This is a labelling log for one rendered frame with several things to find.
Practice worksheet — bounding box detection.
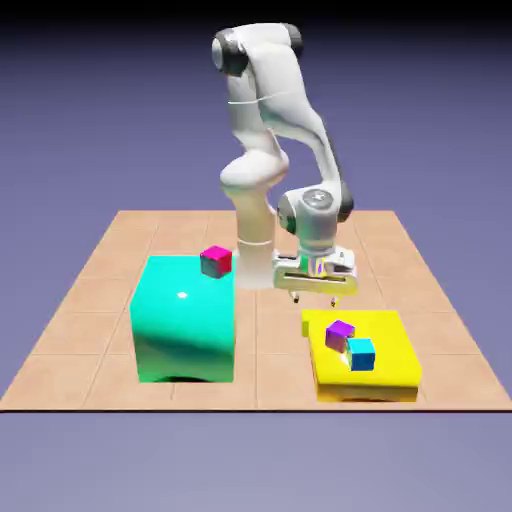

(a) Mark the small purple cube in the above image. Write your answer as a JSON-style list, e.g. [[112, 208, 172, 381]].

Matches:
[[324, 319, 356, 355]]

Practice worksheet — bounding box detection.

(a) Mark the small magenta cube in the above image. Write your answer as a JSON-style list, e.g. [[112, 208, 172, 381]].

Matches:
[[199, 245, 234, 280]]

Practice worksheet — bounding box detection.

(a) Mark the large turquoise box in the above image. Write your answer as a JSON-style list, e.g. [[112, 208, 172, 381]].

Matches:
[[128, 254, 236, 384]]

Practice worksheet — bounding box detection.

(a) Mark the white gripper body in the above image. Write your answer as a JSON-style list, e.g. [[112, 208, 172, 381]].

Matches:
[[271, 246, 359, 298]]

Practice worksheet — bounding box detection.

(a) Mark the large yellow box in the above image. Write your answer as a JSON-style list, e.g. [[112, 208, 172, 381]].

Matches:
[[300, 308, 424, 403]]

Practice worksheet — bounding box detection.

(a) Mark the small cyan cube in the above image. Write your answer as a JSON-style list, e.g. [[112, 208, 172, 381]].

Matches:
[[346, 337, 377, 372]]

